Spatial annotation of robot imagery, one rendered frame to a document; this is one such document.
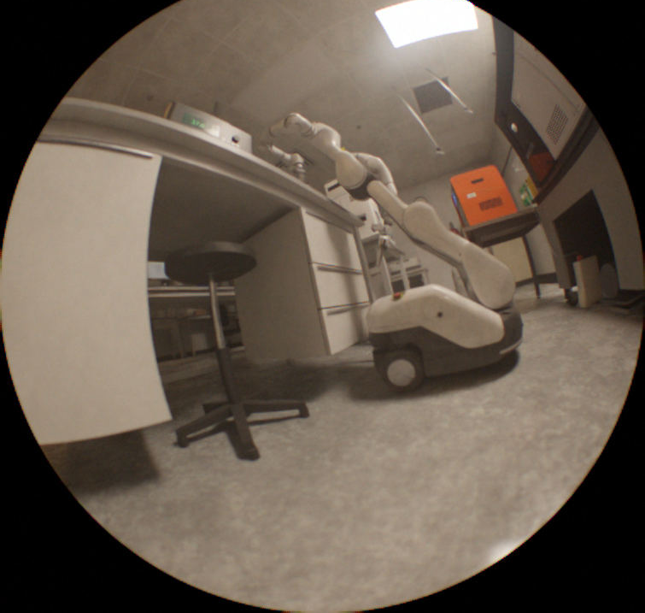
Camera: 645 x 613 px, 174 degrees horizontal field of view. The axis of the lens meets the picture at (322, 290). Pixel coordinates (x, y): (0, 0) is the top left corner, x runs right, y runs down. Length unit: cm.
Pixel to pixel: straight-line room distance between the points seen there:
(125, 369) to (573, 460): 78
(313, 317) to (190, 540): 78
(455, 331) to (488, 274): 28
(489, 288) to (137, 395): 105
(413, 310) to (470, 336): 21
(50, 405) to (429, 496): 64
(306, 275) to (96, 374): 74
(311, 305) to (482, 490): 77
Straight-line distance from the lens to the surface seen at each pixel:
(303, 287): 84
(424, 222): 91
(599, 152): 109
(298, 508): 46
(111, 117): 68
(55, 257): 50
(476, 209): 173
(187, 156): 69
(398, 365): 77
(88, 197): 55
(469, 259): 88
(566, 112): 128
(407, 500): 43
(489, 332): 74
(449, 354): 73
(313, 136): 138
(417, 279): 404
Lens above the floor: 34
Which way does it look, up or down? 7 degrees up
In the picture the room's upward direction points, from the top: 12 degrees counter-clockwise
